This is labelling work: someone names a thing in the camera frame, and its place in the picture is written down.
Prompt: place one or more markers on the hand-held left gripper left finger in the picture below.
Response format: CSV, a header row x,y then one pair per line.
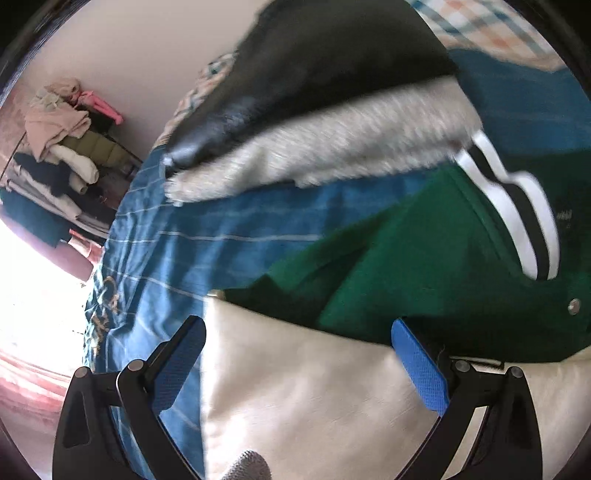
x,y
182,357

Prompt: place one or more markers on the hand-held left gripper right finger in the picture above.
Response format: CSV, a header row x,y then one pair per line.
x,y
418,364

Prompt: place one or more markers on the green varsity jacket white sleeves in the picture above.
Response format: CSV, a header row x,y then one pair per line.
x,y
415,258

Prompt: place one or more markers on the pile of clothes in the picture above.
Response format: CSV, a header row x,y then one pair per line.
x,y
60,147

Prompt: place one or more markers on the blue striped bed sheet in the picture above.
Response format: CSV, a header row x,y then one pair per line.
x,y
207,230

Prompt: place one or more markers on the pink toy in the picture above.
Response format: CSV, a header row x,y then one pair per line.
x,y
101,105

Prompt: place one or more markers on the black coat grey fur lining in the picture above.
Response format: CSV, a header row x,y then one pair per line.
x,y
332,69

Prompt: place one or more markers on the plaid checked blanket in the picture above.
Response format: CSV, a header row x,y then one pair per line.
x,y
480,23

